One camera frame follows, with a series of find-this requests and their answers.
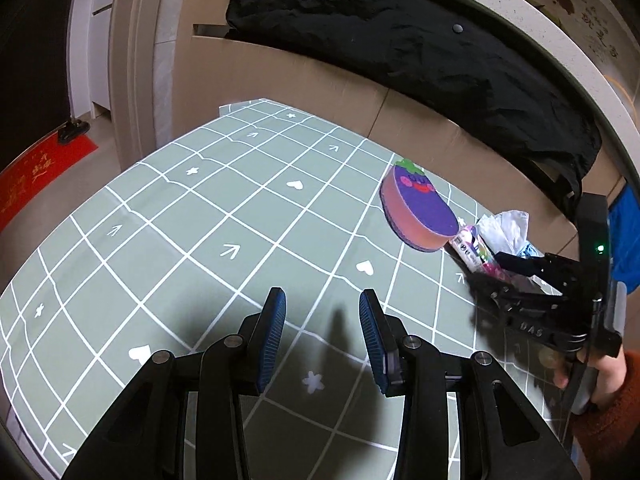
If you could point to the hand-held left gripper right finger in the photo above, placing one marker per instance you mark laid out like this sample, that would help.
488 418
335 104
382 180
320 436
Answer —
372 345

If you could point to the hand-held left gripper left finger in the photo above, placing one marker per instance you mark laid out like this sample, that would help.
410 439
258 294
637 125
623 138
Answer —
270 345

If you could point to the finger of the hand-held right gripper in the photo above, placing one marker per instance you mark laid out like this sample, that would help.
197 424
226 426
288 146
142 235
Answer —
520 264
492 290

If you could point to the purple white snack packet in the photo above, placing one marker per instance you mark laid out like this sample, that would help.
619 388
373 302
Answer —
470 250

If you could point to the person's right forearm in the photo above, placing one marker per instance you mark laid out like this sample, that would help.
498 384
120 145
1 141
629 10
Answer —
610 435

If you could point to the person's right hand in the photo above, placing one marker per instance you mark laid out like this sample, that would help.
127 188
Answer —
612 375

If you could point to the blue white wrapper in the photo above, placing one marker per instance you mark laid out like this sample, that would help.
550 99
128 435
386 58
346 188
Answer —
532 250

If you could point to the white plastic wrapper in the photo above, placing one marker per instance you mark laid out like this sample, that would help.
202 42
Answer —
505 230

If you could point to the blue cloth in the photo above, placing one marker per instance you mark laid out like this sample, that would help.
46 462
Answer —
627 240

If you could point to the purple eggplant sponge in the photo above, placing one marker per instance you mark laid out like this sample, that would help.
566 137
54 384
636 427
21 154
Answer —
420 200

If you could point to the green grid tablecloth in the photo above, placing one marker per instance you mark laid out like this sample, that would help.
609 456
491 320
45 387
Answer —
175 240

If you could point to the white shelf board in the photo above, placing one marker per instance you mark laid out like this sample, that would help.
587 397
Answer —
550 35

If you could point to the black jacket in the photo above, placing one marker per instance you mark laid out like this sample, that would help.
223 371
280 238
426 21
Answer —
400 45

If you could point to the cardboard box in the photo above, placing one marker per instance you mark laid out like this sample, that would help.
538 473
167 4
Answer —
280 80

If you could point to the red doormat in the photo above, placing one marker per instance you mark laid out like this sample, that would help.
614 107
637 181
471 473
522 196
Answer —
30 180

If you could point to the white cabinet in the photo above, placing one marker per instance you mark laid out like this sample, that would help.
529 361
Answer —
102 35

